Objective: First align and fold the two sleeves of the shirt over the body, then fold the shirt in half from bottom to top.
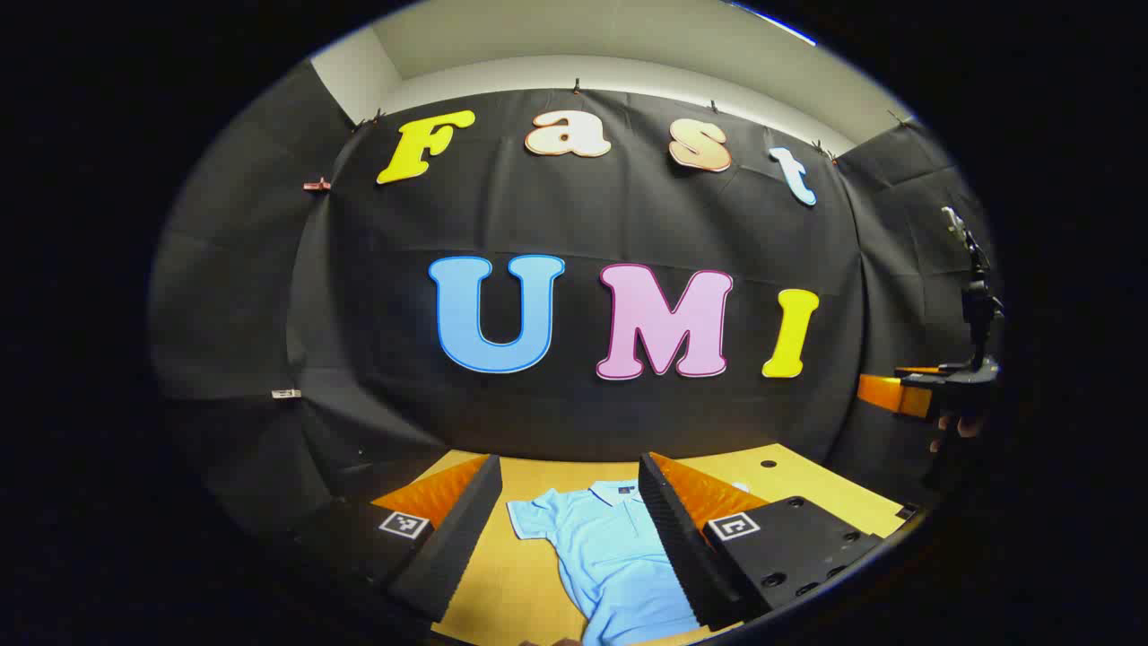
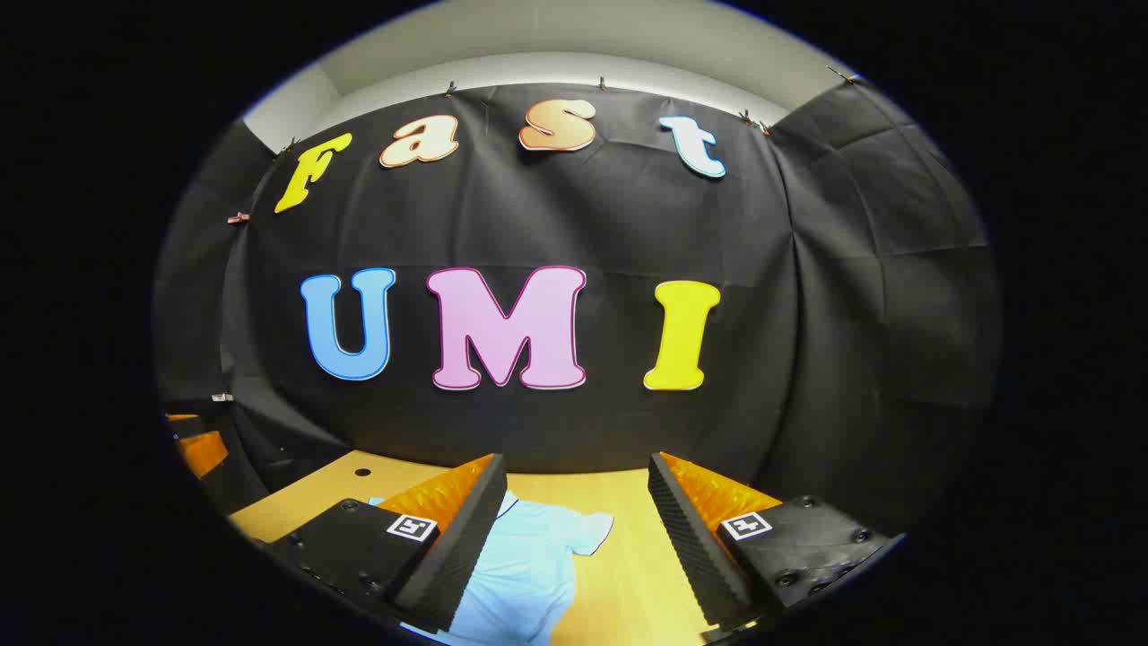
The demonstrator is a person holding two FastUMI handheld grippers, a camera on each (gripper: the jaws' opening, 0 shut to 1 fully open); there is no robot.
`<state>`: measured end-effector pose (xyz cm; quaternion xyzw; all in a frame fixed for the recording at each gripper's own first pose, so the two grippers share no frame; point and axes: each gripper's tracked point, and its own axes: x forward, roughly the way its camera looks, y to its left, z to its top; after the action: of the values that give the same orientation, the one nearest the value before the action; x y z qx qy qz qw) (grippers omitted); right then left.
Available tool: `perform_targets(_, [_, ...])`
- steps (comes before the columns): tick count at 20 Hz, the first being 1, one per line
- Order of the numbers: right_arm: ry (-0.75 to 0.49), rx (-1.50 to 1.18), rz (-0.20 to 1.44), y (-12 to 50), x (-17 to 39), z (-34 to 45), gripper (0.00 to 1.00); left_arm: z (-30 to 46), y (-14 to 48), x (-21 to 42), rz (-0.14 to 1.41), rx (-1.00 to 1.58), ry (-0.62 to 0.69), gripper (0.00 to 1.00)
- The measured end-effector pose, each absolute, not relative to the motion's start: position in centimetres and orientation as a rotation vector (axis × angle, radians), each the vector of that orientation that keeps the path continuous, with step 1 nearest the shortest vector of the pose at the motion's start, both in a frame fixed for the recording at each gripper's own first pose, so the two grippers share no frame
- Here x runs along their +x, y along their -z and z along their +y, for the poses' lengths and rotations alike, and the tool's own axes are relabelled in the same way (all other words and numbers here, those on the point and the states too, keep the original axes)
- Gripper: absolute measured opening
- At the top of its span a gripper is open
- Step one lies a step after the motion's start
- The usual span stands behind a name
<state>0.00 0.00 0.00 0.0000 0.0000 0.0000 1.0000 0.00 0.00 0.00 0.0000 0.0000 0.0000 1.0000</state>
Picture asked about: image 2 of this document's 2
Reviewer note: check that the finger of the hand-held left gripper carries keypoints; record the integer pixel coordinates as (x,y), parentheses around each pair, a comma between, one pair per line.
(203,451)

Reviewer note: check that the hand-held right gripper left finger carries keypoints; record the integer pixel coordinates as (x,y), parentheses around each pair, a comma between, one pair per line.
(466,547)

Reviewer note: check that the light blue T-shirt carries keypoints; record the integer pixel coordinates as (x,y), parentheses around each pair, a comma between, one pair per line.
(529,565)

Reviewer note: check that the black backdrop cloth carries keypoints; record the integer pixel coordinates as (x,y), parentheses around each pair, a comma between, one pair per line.
(628,224)

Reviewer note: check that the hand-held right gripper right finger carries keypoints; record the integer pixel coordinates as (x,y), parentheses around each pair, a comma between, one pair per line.
(691,547)

